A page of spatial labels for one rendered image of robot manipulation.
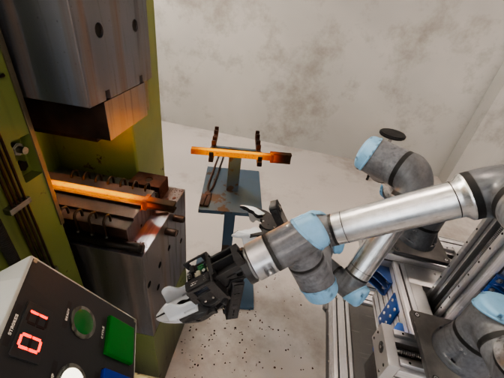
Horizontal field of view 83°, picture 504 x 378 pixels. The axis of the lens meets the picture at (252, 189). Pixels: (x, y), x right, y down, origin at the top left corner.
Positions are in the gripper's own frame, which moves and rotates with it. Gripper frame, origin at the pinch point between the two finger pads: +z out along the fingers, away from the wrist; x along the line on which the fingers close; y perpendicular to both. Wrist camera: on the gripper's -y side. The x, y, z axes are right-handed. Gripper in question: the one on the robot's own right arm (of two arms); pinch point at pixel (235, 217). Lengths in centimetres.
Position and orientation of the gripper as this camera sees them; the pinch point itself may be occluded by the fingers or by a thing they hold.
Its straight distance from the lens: 92.5
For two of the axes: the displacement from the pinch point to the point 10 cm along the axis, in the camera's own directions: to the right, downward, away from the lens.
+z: -9.8, -1.8, 0.5
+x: 1.4, -5.4, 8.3
